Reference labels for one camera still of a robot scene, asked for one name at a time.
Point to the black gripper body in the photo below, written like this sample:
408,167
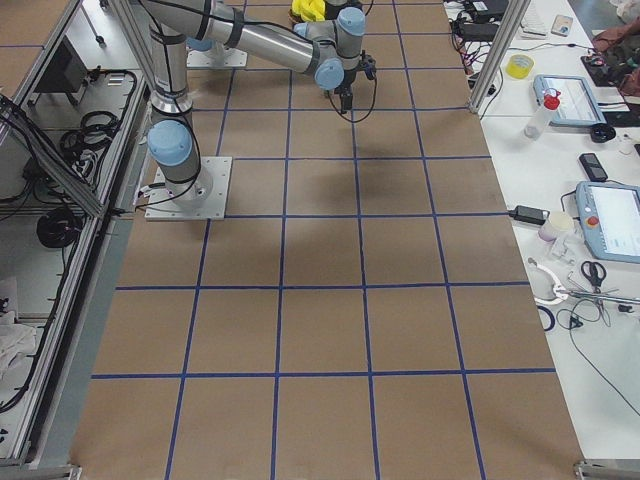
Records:
346,85

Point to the yellow banana bunch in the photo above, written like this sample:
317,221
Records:
309,10

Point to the wicker fruit basket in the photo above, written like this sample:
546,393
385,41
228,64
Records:
295,18

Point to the yellow tape roll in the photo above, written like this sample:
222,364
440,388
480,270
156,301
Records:
519,66

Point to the red cap squeeze bottle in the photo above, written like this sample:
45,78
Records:
543,116

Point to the black power adapter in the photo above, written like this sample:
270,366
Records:
530,215

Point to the far teach pendant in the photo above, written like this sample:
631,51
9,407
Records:
578,106

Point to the teach pendant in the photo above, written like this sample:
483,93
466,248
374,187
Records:
609,218
578,106

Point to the black small bowl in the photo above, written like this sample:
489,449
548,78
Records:
602,133

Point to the black remote handset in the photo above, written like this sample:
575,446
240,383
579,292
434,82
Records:
593,167

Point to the near teach pendant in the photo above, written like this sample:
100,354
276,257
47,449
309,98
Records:
609,218

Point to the black scissors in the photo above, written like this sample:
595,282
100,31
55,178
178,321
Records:
595,273

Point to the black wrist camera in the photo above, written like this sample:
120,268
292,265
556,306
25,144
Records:
368,66

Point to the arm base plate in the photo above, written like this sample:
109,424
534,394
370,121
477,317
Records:
205,199
216,59

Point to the aluminium frame post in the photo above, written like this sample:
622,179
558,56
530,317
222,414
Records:
515,11

